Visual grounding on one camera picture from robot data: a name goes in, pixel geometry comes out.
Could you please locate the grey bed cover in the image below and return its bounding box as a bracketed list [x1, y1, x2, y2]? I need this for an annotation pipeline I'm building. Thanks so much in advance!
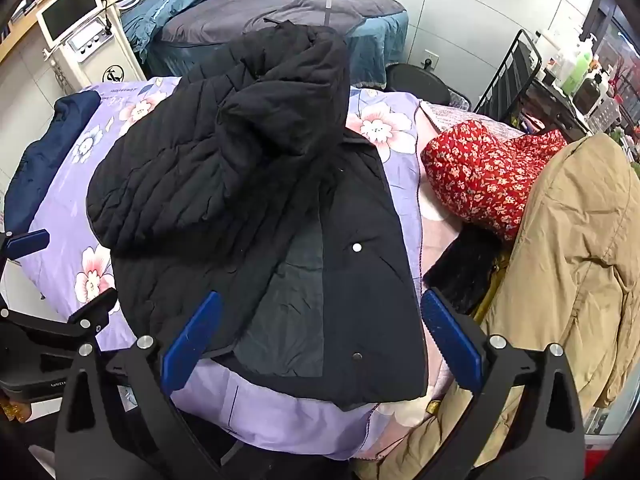
[155, 0, 406, 56]

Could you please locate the black round stool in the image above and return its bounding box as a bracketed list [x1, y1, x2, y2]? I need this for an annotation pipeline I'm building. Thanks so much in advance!
[385, 62, 451, 106]

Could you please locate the black quilted jacket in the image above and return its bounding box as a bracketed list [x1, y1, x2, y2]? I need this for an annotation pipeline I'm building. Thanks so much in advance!
[86, 17, 430, 411]

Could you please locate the black jar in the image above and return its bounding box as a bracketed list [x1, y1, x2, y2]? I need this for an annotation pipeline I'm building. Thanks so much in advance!
[572, 77, 603, 116]

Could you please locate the black metal cart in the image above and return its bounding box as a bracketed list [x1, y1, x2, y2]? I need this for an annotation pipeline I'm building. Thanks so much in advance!
[472, 29, 601, 142]

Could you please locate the red floral garment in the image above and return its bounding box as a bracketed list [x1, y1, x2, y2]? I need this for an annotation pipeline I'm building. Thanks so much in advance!
[421, 120, 568, 243]

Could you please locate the wooden shelf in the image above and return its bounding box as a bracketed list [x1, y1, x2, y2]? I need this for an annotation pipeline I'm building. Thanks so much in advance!
[0, 0, 121, 63]

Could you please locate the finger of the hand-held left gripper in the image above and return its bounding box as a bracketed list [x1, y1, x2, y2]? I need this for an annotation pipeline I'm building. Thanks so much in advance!
[0, 229, 51, 267]
[0, 287, 119, 348]

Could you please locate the green bottle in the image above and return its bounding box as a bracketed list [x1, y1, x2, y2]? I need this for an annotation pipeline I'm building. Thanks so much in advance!
[560, 47, 593, 98]

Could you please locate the tan padded coat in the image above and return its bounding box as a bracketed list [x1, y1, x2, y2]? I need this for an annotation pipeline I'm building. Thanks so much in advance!
[350, 132, 640, 480]

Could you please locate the yellow cloth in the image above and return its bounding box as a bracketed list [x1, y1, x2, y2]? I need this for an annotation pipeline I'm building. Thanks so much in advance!
[472, 252, 512, 322]

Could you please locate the white machine with screen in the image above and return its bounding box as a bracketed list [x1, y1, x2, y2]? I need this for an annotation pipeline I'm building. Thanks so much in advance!
[36, 0, 148, 83]

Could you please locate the navy blue cloth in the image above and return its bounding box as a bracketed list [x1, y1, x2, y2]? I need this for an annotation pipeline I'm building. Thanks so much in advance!
[4, 91, 103, 233]

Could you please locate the purple floral blanket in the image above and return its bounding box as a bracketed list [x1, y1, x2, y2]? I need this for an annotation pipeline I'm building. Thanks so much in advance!
[2, 76, 431, 461]

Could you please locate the pink quilt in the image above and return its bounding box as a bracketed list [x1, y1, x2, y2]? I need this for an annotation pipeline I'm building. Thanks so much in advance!
[350, 101, 531, 461]

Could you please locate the black furry cloth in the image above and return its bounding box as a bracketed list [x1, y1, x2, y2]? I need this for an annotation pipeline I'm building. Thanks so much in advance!
[422, 230, 503, 316]

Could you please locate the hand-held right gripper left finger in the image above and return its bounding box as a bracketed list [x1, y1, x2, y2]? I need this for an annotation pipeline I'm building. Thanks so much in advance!
[54, 291, 236, 480]

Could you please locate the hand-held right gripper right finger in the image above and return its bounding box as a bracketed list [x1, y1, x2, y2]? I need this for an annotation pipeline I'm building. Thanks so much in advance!
[421, 288, 587, 480]

